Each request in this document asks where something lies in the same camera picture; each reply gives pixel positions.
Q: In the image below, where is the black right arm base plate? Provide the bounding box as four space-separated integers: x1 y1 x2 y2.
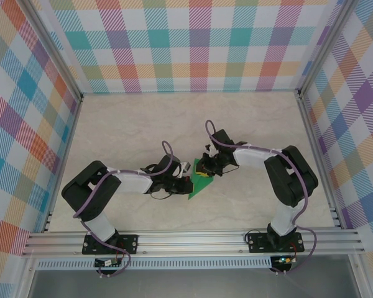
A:
247 232 305 254

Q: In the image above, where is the slotted grey cable duct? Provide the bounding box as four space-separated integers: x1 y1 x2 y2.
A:
35 259 273 270

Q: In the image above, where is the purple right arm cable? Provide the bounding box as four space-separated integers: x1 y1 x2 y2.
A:
205 119 318 276

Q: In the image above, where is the long aluminium mounting rail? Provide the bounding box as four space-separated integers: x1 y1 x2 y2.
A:
21 229 366 258

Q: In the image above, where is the aluminium side rail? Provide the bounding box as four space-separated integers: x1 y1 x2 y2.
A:
42 96 85 233
297 91 344 230

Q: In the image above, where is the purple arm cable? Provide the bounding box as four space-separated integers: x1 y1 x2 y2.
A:
71 140 175 278
205 119 318 276

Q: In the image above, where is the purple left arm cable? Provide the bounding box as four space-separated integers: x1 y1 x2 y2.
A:
71 140 175 278

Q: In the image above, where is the aluminium corner post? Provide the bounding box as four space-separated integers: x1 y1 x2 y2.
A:
18 0 85 103
297 0 361 99

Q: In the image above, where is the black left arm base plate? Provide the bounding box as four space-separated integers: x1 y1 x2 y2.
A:
82 234 139 256

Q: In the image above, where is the grey metal shelf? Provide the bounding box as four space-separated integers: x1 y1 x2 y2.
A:
27 268 363 298

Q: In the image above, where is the green paper sheet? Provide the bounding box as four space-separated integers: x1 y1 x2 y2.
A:
186 158 214 201

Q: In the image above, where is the small black circuit board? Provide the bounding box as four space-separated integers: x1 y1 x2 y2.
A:
94 259 124 268

